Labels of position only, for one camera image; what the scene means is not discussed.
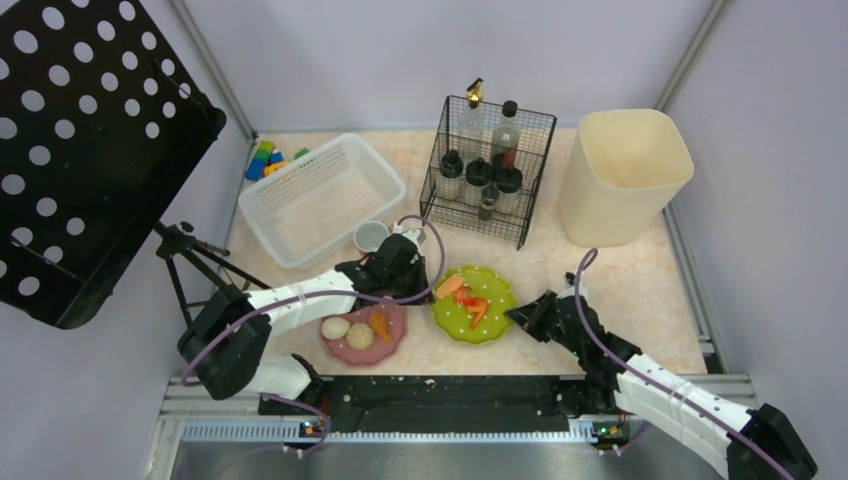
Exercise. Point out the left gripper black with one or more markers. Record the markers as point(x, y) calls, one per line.
point(400, 250)

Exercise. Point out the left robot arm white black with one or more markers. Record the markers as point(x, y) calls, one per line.
point(230, 354)

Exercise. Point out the colourful toy blocks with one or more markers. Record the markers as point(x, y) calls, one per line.
point(266, 160)

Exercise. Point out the pink polka dot plate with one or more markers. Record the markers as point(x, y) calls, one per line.
point(379, 350)

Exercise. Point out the orange chicken wing toy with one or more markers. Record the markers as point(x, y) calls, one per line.
point(477, 307)

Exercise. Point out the white plastic basket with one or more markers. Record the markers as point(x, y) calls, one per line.
point(308, 209)

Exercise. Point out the glass shaker black lid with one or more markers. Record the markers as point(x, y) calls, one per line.
point(449, 182)
point(478, 175)
point(508, 182)

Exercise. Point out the red shrimp toy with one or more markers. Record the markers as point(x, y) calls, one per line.
point(463, 296)

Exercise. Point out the green polka dot plate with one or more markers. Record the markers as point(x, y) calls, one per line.
point(485, 282)

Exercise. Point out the dark sauce bottle black cap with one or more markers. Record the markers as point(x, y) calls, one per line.
point(506, 137)

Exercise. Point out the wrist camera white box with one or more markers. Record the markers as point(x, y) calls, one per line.
point(416, 235)
point(569, 288)

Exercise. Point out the black camera tripod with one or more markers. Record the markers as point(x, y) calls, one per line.
point(188, 257)

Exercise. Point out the black wire basket rack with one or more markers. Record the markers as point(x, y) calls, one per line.
point(537, 131)

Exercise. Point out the small pepper jar black lid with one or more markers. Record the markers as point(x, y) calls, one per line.
point(489, 196)

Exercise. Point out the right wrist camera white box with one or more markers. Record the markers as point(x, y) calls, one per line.
point(569, 288)

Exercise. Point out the orange fried chicken piece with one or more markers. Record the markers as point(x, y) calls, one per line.
point(379, 324)

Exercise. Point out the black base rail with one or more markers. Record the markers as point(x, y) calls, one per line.
point(451, 404)

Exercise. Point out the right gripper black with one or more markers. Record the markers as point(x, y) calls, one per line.
point(542, 316)

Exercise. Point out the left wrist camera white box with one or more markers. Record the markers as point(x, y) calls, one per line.
point(416, 235)

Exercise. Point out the beige plastic bin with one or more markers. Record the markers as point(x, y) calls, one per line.
point(625, 166)

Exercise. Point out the white egg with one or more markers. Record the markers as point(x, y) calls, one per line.
point(335, 328)

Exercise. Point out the black perforated metal panel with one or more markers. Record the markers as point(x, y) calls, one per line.
point(101, 126)

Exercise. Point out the pink mug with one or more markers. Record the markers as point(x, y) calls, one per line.
point(369, 236)

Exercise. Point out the beige round bun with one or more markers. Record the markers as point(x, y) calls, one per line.
point(360, 336)

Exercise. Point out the orange melon slice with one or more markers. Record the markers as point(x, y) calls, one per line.
point(449, 286)

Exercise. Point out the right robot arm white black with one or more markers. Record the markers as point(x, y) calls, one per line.
point(737, 441)

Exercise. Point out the glass oil bottle gold spout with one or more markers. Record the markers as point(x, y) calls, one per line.
point(471, 124)

